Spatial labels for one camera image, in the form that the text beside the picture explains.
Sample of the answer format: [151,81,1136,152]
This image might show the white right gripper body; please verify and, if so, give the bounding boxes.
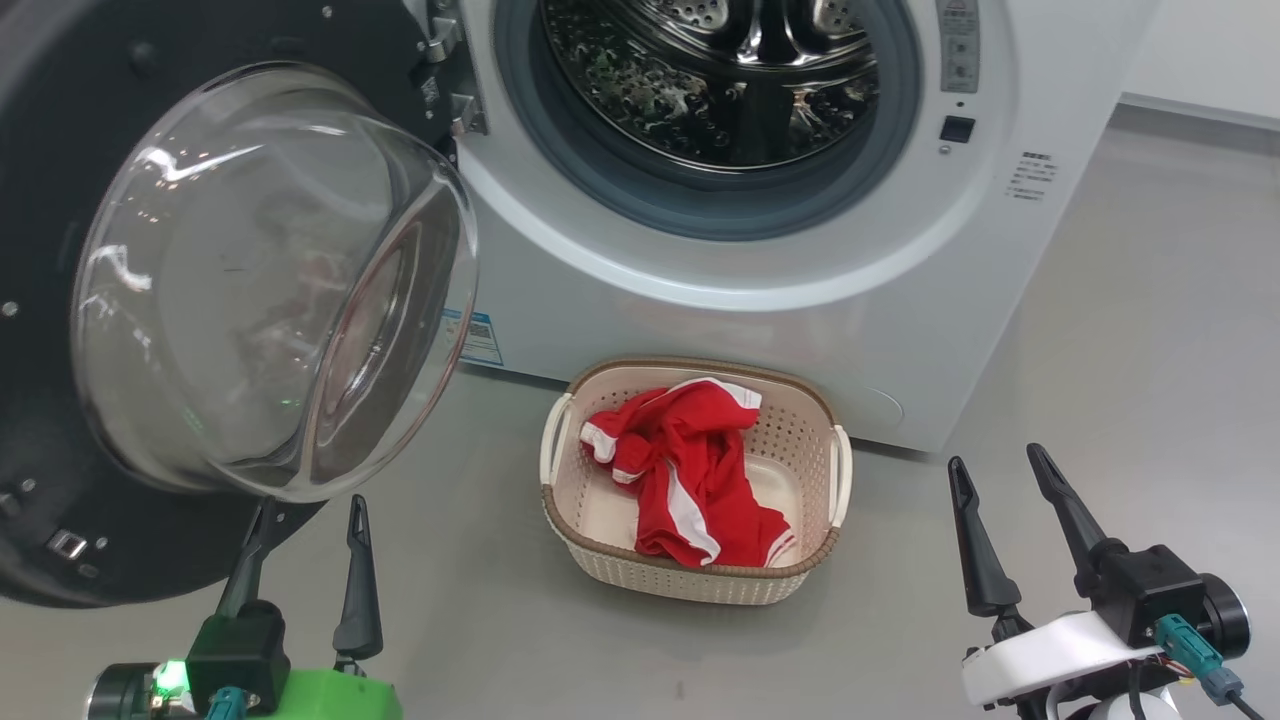
[960,572,1252,713]

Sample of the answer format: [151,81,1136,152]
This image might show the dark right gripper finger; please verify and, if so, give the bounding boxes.
[1027,443,1131,599]
[948,456,1023,619]

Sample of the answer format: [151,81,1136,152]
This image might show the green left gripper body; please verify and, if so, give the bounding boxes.
[85,660,404,720]

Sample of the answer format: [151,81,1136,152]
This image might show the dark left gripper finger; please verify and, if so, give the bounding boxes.
[332,494,384,663]
[215,497,279,619]

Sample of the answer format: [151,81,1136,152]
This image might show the black washer door glass bowl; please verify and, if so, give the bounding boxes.
[0,0,481,609]

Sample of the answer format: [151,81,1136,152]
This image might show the red garment white trim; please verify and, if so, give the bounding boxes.
[580,377,799,569]

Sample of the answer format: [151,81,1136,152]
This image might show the cream laundry basket brown rim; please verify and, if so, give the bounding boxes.
[540,357,854,606]

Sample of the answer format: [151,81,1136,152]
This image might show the white front-load washing machine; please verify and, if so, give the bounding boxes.
[400,0,1161,453]

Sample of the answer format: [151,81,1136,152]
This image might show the blue energy label sticker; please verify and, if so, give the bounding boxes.
[440,308,504,368]

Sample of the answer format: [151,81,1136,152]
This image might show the white partition panel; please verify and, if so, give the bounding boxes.
[1120,0,1280,156]

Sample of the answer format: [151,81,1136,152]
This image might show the right camera cable teal plug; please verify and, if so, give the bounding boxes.
[1153,615,1269,720]

